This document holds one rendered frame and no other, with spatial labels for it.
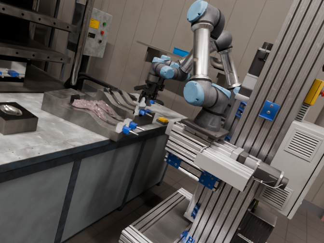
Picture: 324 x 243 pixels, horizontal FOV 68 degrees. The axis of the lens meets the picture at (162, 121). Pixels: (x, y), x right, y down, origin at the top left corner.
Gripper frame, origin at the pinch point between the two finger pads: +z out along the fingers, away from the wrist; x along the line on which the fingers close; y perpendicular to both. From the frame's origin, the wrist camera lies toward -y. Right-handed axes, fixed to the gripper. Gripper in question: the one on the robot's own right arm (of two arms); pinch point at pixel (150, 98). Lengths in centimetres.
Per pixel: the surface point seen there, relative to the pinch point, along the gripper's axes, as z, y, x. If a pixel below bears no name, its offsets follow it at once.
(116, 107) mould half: 7.6, -2.3, -36.0
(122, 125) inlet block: 7, 23, -59
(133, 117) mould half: 8.0, 13.3, -36.0
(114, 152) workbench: 30, 16, -49
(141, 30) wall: -55, -180, 203
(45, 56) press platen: -7, -67, -51
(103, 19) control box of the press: -47, -73, 3
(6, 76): 9, -66, -76
